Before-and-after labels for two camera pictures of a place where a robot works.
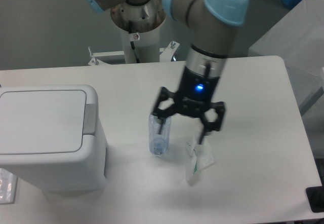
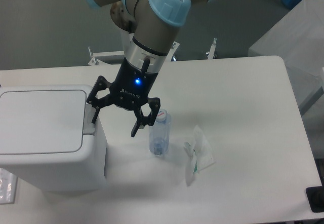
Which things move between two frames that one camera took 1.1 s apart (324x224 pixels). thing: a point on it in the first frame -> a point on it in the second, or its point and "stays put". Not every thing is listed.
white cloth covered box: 298,39 stays put
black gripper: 193,98 -> 129,89
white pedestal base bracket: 166,54 stays put
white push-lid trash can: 51,137 stays put
